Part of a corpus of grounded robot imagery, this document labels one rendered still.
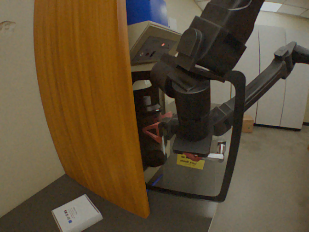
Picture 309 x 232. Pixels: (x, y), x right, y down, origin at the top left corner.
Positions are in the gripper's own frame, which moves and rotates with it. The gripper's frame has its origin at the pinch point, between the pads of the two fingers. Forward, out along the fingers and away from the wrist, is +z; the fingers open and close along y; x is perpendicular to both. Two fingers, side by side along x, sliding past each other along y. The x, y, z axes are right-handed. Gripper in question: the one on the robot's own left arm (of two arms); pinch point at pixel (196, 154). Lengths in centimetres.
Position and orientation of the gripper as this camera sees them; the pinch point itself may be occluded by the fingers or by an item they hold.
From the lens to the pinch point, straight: 37.6
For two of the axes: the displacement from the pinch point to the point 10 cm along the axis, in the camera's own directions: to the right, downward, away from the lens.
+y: -3.4, 6.9, -6.4
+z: 2.2, 7.2, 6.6
